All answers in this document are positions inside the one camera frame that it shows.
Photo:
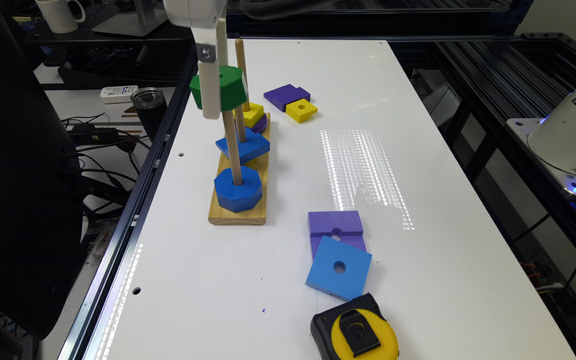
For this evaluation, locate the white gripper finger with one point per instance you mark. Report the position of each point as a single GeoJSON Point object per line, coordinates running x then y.
{"type": "Point", "coordinates": [222, 42]}
{"type": "Point", "coordinates": [208, 66]}

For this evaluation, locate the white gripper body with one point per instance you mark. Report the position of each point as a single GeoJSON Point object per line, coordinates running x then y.
{"type": "Point", "coordinates": [203, 14]}

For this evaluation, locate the green octagonal block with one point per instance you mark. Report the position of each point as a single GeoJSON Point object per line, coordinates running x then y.
{"type": "Point", "coordinates": [233, 90]}

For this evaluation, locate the purple block at rear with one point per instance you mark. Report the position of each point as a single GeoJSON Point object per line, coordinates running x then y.
{"type": "Point", "coordinates": [282, 96]}

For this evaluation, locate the yellow square block on peg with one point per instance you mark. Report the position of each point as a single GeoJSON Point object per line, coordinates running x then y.
{"type": "Point", "coordinates": [253, 114]}

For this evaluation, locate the purple round block on peg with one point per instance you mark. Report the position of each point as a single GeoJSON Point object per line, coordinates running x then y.
{"type": "Point", "coordinates": [257, 123]}

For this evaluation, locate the yellow square block loose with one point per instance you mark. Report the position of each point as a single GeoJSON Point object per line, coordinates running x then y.
{"type": "Point", "coordinates": [300, 110]}

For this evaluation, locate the blue square block on peg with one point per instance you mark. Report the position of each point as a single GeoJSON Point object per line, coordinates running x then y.
{"type": "Point", "coordinates": [255, 146]}

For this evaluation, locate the blue octagonal block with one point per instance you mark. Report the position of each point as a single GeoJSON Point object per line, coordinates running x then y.
{"type": "Point", "coordinates": [238, 198]}

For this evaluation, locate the purple square block front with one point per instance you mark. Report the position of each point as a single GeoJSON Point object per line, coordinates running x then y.
{"type": "Point", "coordinates": [344, 225]}

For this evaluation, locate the light blue square block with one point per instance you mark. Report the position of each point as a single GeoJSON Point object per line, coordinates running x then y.
{"type": "Point", "coordinates": [339, 269]}

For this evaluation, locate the grey monitor stand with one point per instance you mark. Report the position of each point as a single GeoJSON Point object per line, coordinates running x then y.
{"type": "Point", "coordinates": [146, 18]}

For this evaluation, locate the rear wooden peg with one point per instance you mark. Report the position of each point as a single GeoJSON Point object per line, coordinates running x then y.
{"type": "Point", "coordinates": [241, 59]}

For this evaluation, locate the front wooden peg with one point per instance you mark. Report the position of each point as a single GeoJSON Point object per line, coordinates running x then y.
{"type": "Point", "coordinates": [232, 143]}

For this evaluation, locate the black tumbler cup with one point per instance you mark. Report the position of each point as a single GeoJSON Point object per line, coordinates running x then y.
{"type": "Point", "coordinates": [151, 106]}

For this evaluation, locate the white remote label device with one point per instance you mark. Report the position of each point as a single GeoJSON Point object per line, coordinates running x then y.
{"type": "Point", "coordinates": [118, 94]}

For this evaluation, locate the wooden peg base board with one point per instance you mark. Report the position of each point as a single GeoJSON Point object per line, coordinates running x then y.
{"type": "Point", "coordinates": [256, 216]}

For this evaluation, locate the white mug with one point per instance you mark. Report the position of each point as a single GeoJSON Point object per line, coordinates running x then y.
{"type": "Point", "coordinates": [59, 16]}

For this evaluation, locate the black office chair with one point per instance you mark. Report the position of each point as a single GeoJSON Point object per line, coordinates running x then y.
{"type": "Point", "coordinates": [40, 198]}

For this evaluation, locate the yellow black tape measure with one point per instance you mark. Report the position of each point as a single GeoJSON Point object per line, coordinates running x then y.
{"type": "Point", "coordinates": [355, 330]}

